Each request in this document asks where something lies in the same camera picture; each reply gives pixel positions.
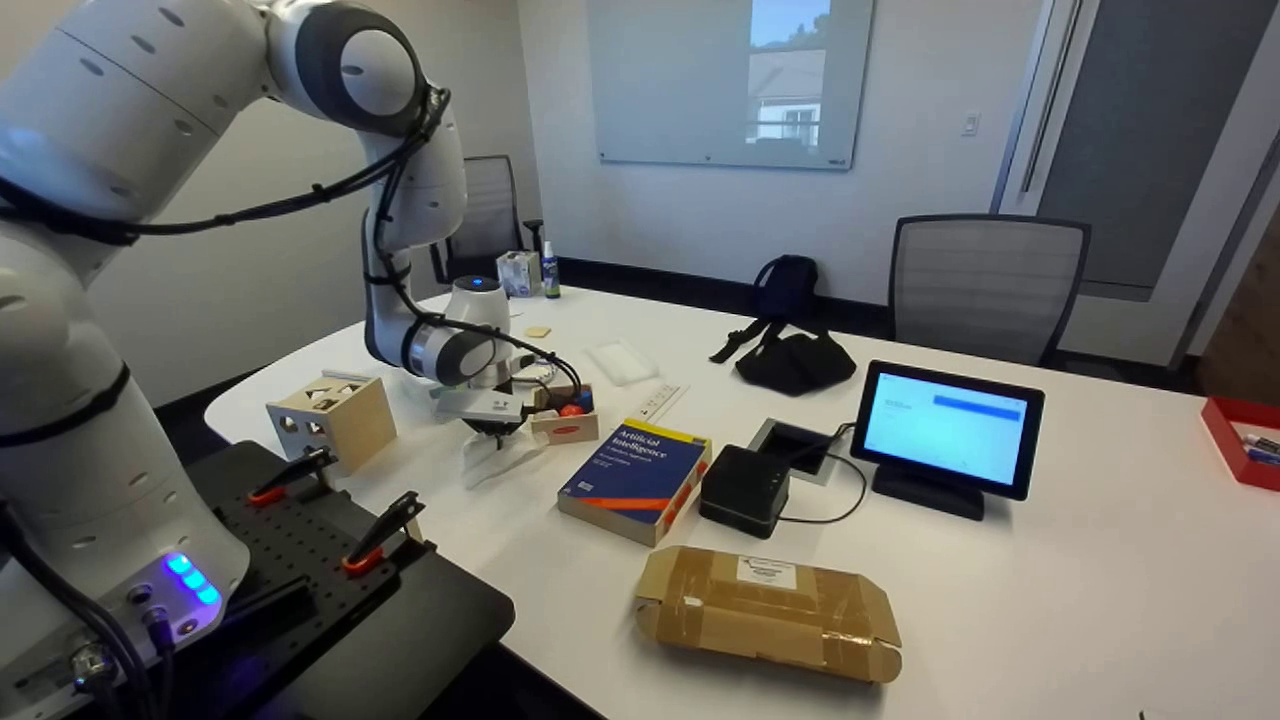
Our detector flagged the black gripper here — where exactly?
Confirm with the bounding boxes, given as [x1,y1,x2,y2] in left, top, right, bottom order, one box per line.
[483,380,564,448]

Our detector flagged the white paper napkin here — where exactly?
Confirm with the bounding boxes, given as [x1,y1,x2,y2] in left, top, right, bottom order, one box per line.
[455,429,560,493]

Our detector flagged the blue book orange stripe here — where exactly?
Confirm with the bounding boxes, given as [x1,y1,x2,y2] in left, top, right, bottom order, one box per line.
[556,412,714,548]

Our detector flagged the white plastic packet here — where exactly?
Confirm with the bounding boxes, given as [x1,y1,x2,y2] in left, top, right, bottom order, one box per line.
[587,342,661,393]

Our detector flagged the white paper strip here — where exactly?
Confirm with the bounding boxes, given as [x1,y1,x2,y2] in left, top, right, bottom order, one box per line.
[631,380,689,422]

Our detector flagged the white tissue box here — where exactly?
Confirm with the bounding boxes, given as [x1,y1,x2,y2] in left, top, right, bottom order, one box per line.
[496,246,543,299]

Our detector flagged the black clamp orange tips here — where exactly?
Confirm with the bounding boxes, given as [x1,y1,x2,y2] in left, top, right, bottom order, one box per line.
[336,487,430,584]
[238,443,338,517]

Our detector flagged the small spray bottle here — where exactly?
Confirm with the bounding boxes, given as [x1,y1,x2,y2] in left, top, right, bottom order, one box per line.
[537,236,564,304]

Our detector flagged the grey mesh chair with armrests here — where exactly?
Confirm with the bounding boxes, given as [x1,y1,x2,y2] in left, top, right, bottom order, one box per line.
[430,149,548,291]

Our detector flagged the black cube box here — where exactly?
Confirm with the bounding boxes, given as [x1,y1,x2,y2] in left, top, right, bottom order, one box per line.
[695,441,797,545]

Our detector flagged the black bag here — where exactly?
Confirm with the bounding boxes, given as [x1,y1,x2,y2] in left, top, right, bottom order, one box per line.
[709,251,862,402]

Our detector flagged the brown cardboard box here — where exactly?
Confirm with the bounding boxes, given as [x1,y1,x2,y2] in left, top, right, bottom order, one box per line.
[628,539,909,694]

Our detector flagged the glass whiteboard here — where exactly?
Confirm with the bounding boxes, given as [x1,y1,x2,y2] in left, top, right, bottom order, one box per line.
[582,0,881,178]

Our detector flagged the black tablet on stand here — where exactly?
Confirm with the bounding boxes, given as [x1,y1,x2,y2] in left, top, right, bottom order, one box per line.
[847,358,1050,526]

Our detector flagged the grey mesh chair without arms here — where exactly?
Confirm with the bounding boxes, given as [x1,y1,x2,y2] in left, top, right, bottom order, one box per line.
[882,210,1096,368]

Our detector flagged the dark glass door panel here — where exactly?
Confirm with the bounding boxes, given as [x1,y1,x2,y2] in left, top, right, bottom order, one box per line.
[1037,0,1280,304]

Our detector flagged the red box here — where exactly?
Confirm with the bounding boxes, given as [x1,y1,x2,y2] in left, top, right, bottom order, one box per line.
[1195,393,1280,497]

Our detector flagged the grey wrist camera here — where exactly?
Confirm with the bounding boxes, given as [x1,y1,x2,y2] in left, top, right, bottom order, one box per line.
[460,396,531,438]

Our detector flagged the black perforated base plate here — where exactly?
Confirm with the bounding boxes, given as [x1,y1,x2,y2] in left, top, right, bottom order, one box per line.
[163,438,519,720]

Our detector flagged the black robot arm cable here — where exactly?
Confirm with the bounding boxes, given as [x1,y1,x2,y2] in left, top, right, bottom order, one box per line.
[0,82,591,410]

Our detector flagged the black tablet cable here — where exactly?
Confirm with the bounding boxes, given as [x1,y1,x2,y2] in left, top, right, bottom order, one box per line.
[774,417,876,530]

